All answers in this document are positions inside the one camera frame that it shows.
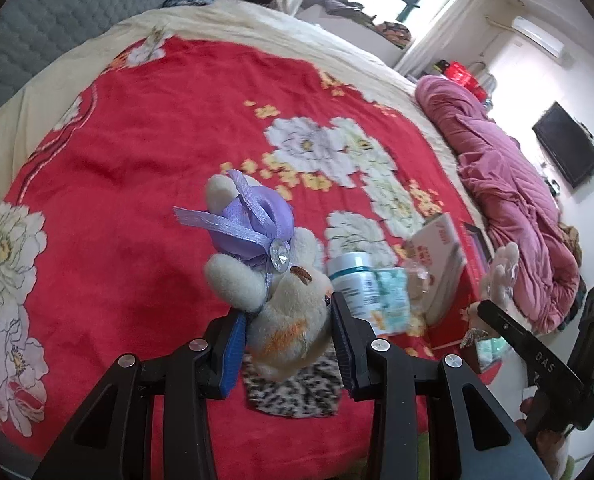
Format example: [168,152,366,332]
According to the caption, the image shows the clothes on window sill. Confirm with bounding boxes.
[300,0,412,49]

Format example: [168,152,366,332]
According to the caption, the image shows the white air conditioner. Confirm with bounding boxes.
[510,15,565,58]

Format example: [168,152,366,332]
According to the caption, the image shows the pink crumpled quilt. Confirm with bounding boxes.
[415,76,580,334]

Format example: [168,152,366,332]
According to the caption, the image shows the black wall television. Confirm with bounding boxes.
[532,102,594,190]

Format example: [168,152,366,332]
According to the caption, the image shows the bear plush with purple hat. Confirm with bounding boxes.
[174,170,334,382]

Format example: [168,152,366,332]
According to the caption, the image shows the red bag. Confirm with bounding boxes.
[432,60,488,103]

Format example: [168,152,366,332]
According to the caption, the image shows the right hand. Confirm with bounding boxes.
[515,396,569,480]

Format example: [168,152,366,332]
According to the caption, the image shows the white medicine bottle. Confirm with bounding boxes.
[326,252,380,323]

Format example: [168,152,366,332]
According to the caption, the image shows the red tissue box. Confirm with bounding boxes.
[403,214,466,326]

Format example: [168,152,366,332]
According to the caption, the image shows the leopard print scarf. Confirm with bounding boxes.
[242,347,342,419]

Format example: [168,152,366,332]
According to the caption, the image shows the small teal tissue pack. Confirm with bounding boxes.
[374,266,411,335]

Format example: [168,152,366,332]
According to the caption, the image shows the lavender scrunchie plush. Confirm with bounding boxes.
[480,242,519,312]

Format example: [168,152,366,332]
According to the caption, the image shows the shallow box tray with books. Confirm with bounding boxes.
[428,219,508,386]

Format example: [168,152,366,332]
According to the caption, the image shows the red floral blanket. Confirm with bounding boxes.
[0,0,483,458]

